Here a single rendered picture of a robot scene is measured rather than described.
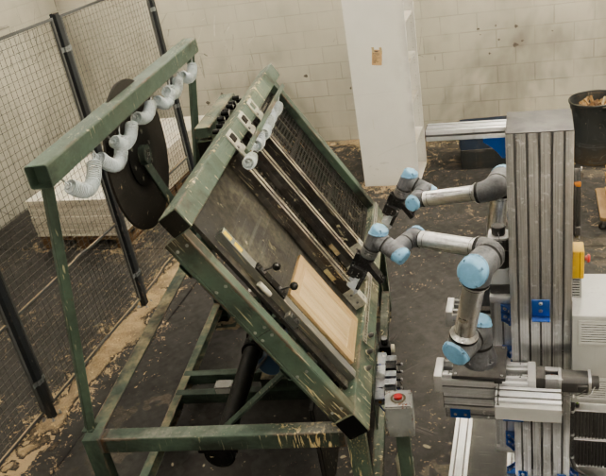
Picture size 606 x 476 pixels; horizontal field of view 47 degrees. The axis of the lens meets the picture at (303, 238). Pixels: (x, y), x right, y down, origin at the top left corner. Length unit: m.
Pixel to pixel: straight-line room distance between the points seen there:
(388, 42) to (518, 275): 4.25
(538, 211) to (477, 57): 5.56
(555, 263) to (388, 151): 4.48
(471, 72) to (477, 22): 0.56
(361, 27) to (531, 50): 2.20
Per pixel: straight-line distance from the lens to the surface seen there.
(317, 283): 3.60
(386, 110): 7.20
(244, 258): 3.09
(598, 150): 7.57
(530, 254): 3.04
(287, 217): 3.63
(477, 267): 2.66
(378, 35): 7.01
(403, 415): 3.18
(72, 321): 3.26
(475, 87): 8.49
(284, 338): 2.99
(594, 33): 8.36
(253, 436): 3.38
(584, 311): 3.18
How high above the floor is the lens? 3.01
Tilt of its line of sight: 27 degrees down
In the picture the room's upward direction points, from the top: 10 degrees counter-clockwise
